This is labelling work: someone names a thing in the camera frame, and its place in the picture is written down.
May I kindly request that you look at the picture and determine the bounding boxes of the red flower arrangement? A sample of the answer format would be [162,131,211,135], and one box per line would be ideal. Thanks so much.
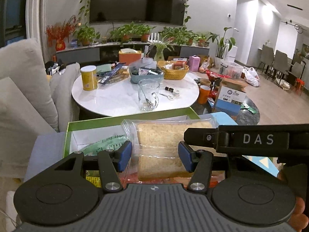
[45,15,77,51]

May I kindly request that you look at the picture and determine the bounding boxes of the clear bag sliced bread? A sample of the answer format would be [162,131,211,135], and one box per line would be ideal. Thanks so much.
[121,116,218,182]

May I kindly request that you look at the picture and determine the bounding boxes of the tall leafy potted plant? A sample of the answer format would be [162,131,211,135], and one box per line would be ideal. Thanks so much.
[207,27,239,59]

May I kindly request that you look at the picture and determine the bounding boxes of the large red pastry bag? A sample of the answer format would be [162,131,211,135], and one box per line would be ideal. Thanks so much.
[121,171,225,188]

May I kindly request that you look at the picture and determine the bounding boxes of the yellow snack packet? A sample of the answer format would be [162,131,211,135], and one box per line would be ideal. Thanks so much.
[85,170,101,188]

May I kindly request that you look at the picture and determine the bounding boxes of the white round table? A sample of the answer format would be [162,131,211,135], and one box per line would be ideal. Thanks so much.
[72,73,199,117]

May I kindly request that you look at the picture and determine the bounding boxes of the green snack packet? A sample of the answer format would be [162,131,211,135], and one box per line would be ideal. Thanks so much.
[81,135,128,156]

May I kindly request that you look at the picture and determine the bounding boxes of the grey sofa armchair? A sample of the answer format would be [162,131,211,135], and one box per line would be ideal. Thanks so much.
[1,38,80,178]

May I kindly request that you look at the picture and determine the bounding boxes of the blue plastic tray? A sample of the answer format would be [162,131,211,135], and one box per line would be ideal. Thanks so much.
[129,62,164,84]

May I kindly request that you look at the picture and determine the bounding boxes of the orange tissue box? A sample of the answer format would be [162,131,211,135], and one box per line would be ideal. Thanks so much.
[118,48,142,65]

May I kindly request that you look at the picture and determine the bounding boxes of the orange cup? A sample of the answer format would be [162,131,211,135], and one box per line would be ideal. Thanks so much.
[197,85,211,105]

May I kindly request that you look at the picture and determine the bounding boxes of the clear drinking glass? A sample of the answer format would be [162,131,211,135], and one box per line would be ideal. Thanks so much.
[138,79,160,112]

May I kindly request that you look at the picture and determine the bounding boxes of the black wall television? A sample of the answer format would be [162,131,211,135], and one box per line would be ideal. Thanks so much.
[89,0,185,25]

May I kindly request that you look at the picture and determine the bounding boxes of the white plastic bag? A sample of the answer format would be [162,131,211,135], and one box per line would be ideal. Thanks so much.
[241,67,260,87]

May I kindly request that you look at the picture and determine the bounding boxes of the person right hand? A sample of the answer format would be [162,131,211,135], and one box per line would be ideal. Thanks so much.
[278,163,308,231]

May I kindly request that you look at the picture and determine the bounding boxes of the yellow woven basket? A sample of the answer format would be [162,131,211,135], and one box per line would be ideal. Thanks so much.
[157,61,189,80]

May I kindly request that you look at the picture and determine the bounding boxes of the white blue carton box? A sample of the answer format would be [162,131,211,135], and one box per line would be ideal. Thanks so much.
[213,78,247,119]

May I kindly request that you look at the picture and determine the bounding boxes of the yellow cylindrical tin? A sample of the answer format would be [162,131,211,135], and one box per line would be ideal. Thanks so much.
[81,65,98,91]

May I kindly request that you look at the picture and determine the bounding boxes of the green cardboard box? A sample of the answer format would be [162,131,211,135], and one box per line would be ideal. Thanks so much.
[63,107,198,157]

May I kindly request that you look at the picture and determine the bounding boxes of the pink small box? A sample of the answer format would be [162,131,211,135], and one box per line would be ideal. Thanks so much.
[188,55,201,72]

